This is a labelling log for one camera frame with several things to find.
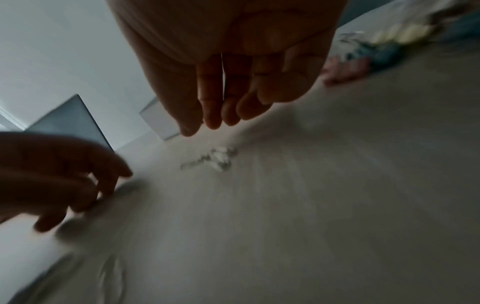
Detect person's right hand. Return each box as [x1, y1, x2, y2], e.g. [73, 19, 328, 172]
[106, 0, 348, 138]

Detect person's left hand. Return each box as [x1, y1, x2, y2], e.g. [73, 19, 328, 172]
[0, 132, 134, 233]

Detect white box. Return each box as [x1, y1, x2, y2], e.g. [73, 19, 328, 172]
[139, 98, 183, 141]

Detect small clear plastic pieces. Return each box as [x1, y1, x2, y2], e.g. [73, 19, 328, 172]
[179, 145, 238, 173]

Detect floral patterned cloth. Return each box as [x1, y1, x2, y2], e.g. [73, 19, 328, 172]
[321, 0, 480, 87]

